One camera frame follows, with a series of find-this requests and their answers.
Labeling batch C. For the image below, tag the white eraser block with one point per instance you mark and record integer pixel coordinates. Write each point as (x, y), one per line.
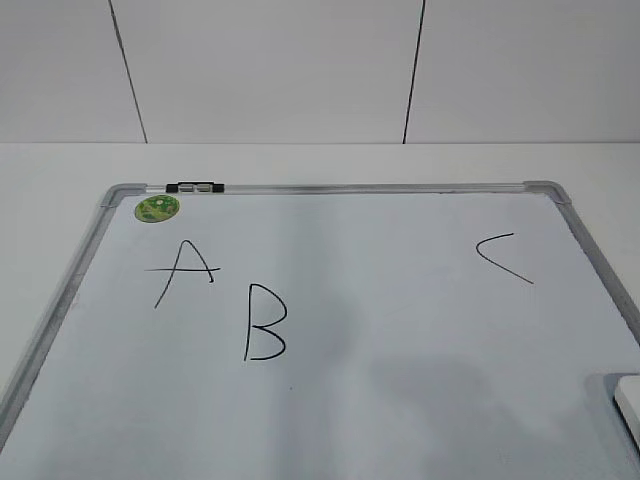
(626, 396)

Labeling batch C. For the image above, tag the green round magnet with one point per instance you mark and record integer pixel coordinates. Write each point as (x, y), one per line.
(156, 209)

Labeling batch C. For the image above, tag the white board with grey frame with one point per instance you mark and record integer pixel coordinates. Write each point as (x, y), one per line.
(347, 332)

